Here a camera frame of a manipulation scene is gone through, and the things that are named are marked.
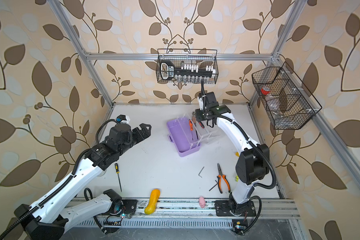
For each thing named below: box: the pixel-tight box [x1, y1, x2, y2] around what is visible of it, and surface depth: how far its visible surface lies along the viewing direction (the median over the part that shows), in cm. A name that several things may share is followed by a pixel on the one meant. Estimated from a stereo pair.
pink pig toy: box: [199, 196, 206, 208], surface depth 77 cm
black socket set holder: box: [160, 59, 216, 81], surface depth 85 cm
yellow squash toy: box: [144, 188, 161, 215], surface depth 75 cm
